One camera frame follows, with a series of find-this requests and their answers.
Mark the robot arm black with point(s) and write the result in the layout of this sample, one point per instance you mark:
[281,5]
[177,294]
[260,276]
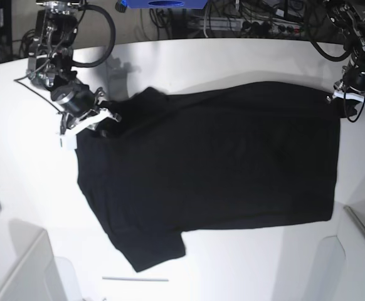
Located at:
[51,66]
[349,18]

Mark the white panel lower right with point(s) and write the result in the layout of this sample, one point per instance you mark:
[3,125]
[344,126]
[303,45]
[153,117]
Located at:
[338,270]

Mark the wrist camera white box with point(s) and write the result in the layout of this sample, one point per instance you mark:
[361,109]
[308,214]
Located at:
[68,142]

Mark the blue plastic box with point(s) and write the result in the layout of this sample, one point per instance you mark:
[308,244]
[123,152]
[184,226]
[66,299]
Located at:
[146,4]

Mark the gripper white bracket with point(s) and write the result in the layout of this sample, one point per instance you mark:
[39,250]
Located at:
[84,109]
[352,85]

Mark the black T-shirt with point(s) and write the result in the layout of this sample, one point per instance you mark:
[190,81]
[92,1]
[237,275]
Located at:
[258,155]

